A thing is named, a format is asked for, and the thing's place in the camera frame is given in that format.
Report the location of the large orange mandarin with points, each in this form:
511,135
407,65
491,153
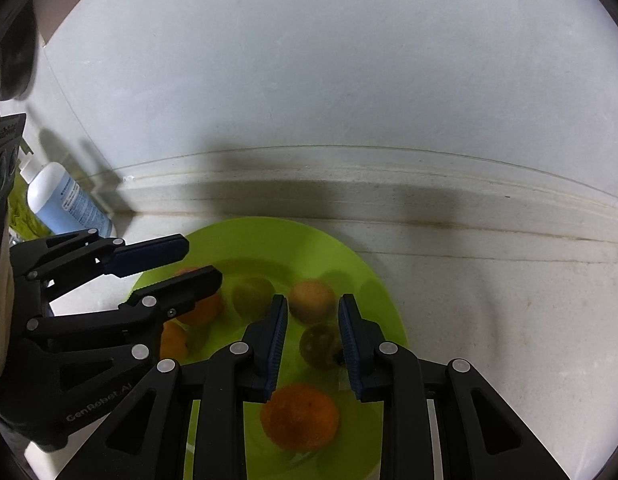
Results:
299,420

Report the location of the white pump lotion bottle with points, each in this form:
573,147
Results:
64,200

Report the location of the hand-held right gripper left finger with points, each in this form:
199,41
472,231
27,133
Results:
276,345

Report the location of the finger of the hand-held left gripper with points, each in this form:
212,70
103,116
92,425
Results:
189,287
144,255

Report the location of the green dish soap bottle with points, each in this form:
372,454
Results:
21,215

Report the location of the green plate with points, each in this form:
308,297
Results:
269,250

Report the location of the brown round fruit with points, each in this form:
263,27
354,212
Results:
313,301

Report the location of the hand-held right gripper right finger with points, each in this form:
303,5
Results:
349,345

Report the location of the green tomato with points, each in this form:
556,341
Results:
319,346
253,297

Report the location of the black frying pan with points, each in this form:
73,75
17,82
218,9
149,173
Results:
14,60

